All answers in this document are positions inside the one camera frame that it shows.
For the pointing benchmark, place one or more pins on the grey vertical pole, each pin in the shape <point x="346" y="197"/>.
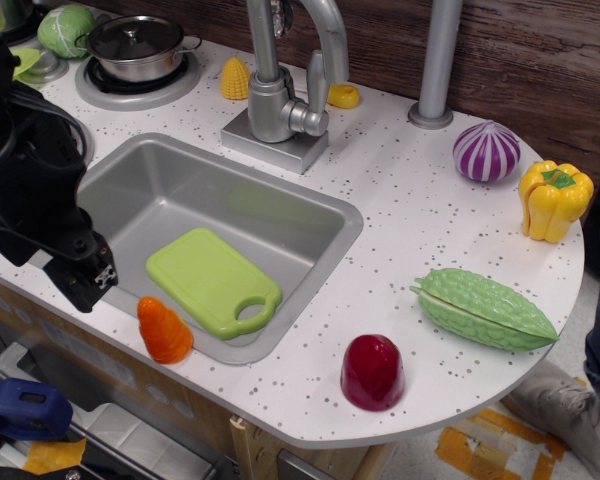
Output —
<point x="431" y="112"/>

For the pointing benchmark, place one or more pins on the orange toy carrot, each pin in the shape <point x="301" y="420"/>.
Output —
<point x="167" y="338"/>

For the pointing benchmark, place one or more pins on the grey sneaker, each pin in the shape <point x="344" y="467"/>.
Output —
<point x="553" y="401"/>

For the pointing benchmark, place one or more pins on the steel pot with lid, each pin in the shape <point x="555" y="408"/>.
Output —
<point x="137" y="48"/>

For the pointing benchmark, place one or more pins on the yellow toy bell pepper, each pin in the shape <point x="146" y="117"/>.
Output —
<point x="553" y="196"/>

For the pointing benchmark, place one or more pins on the green toy bitter gourd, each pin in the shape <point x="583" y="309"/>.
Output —
<point x="482" y="310"/>

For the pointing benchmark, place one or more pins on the green toy cabbage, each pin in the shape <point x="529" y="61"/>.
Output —
<point x="63" y="31"/>

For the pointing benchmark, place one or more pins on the purple striped toy onion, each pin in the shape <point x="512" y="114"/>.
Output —
<point x="486" y="152"/>

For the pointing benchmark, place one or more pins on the dark red toy vegetable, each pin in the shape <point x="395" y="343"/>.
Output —
<point x="372" y="375"/>

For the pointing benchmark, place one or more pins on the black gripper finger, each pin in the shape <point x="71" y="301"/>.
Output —
<point x="83" y="282"/>

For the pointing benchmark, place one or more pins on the light green toy leaf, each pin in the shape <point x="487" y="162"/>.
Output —
<point x="26" y="59"/>

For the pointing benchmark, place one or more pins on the green toy cutting board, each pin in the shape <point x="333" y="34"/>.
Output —
<point x="214" y="284"/>

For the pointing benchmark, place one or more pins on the grey toy stove burner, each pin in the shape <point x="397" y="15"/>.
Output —
<point x="101" y="90"/>

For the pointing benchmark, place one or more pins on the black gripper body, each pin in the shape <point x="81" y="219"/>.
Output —
<point x="38" y="211"/>

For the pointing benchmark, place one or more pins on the grey toy sink basin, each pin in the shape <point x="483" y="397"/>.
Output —
<point x="153" y="189"/>

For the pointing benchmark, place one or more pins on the yellow toy corn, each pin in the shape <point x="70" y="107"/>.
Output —
<point x="234" y="79"/>

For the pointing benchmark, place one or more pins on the blue clamp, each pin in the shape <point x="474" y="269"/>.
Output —
<point x="33" y="411"/>

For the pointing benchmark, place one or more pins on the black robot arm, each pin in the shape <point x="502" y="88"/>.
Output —
<point x="29" y="121"/>

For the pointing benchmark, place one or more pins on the small yellow toy piece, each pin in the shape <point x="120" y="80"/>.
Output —
<point x="343" y="96"/>

